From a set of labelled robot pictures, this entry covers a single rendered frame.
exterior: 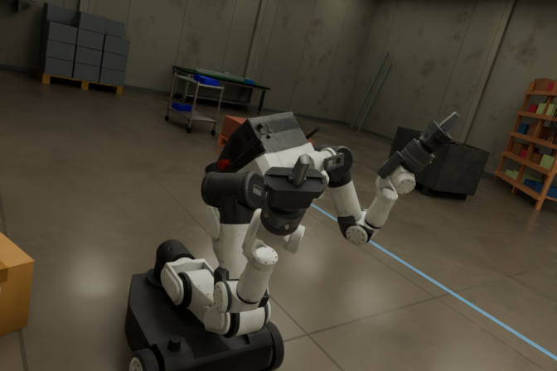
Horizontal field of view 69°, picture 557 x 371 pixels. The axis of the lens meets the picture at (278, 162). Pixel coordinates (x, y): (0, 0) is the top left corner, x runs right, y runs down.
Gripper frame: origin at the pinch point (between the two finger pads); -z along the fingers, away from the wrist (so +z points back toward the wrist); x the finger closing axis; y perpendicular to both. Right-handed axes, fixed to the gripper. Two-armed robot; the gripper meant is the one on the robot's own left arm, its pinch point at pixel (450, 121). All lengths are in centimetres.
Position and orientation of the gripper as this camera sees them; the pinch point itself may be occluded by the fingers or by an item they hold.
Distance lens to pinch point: 135.4
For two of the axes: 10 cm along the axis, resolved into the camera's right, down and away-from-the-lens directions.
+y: -8.0, -5.9, -1.1
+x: -1.5, 3.8, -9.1
